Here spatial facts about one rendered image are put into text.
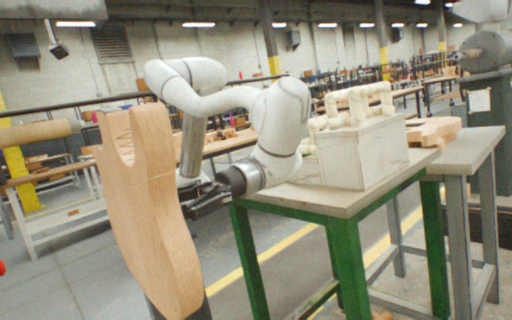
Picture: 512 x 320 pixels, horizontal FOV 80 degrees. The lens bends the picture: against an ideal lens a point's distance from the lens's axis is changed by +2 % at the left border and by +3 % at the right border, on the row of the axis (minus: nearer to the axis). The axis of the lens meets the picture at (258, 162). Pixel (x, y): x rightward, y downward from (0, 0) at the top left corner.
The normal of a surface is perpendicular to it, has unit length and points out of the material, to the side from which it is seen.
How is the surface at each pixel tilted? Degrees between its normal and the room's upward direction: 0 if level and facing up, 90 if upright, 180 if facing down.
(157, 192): 109
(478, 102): 89
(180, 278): 95
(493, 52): 92
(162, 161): 116
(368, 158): 90
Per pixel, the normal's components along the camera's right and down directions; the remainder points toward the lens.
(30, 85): 0.64, 0.03
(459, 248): -0.70, 0.28
